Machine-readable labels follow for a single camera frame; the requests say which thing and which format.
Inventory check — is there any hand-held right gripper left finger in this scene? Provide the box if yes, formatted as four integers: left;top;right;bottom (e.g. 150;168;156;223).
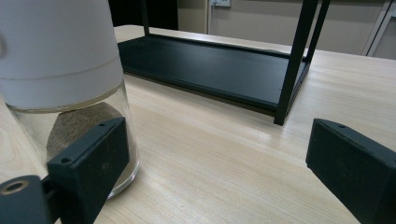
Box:
46;117;131;224

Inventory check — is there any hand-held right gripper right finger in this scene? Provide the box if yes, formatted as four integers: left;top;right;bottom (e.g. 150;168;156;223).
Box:
305;118;396;224

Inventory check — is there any white door frame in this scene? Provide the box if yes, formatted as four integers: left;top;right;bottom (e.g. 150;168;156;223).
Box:
361;0;396;58

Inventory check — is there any white-lidded glass spice jar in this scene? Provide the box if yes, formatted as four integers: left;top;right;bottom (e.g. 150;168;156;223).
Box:
0;0;140;200

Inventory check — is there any black metal shelf rack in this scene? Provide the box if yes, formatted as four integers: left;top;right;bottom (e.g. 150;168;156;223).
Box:
118;0;332;127

